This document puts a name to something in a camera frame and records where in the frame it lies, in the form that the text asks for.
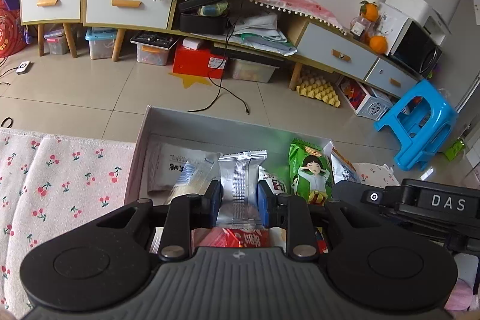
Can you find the green snack packet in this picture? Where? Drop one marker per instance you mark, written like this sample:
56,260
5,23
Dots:
309,170

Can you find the cherry print blanket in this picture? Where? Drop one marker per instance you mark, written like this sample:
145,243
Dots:
56,192

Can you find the blue striped clear packet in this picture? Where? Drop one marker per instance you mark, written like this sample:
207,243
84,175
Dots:
189,179

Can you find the red cardboard box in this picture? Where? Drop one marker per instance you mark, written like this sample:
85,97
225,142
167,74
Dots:
198,61

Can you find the red printed bag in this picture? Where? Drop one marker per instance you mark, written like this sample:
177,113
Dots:
8,31

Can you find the yellow egg tray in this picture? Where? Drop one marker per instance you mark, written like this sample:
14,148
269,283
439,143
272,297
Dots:
318,89

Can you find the pink cardboard box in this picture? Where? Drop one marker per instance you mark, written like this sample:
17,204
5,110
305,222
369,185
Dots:
210,128

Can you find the blue plastic stool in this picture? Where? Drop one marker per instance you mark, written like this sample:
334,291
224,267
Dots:
423,117

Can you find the white red printed carton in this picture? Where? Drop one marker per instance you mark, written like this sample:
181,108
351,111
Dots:
362,97

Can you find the silver snack packet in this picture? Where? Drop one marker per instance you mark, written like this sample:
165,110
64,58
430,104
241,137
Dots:
240,185

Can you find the small white carton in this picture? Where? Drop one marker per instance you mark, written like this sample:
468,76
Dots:
195,42

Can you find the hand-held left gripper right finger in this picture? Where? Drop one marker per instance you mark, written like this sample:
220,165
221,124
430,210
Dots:
263,203

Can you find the white printed cloth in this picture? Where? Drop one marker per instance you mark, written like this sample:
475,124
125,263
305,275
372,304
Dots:
375,173

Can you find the clear plastic jar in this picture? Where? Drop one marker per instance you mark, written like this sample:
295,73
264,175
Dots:
358,27

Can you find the white microwave oven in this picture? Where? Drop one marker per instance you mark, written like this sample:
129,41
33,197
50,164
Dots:
416,46

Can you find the red snack packet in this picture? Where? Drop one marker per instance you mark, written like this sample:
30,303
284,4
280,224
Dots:
240,239

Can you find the white packet black lettering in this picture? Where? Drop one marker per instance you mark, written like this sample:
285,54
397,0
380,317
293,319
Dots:
172,162

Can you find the small white floor device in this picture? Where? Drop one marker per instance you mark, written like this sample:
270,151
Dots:
23,67

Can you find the clear storage bin purple contents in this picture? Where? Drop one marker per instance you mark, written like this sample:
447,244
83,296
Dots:
56,40

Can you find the pink cloth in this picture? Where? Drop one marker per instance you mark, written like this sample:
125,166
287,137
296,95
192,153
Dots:
465,297

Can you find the orange fruit with leaves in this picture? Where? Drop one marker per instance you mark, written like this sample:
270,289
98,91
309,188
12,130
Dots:
371,10

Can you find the small purple toy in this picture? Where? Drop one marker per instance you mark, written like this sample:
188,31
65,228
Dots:
27,37

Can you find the white packet red lettering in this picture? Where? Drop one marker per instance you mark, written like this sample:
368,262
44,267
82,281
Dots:
275,183

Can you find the white appliance box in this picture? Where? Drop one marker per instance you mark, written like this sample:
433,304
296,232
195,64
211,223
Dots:
408,1

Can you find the stack of papers and bags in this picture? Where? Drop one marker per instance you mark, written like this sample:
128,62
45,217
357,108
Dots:
262,33

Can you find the blue lid storage bin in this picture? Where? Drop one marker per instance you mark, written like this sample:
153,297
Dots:
100,42

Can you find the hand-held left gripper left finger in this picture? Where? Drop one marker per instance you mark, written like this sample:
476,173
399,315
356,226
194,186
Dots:
214,203

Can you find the small green toy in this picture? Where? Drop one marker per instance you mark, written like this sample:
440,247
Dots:
455,149

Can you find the low wooden tv stand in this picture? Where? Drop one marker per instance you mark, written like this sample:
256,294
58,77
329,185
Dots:
330,46

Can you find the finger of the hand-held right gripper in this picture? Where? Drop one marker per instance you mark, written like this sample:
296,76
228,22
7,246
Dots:
371,197

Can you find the black case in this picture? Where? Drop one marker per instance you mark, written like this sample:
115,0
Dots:
202,24

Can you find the yellow star floor sticker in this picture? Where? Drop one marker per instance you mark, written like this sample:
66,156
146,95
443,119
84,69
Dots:
191,80

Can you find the black electronic device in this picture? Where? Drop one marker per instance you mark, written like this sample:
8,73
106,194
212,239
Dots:
153,39

